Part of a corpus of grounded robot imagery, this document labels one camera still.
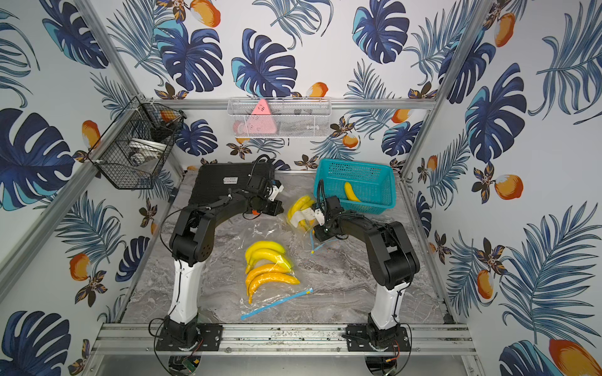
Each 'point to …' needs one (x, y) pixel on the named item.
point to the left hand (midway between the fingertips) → (282, 206)
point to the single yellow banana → (349, 193)
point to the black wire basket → (133, 151)
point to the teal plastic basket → (363, 188)
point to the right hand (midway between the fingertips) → (322, 231)
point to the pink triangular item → (260, 121)
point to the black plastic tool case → (214, 180)
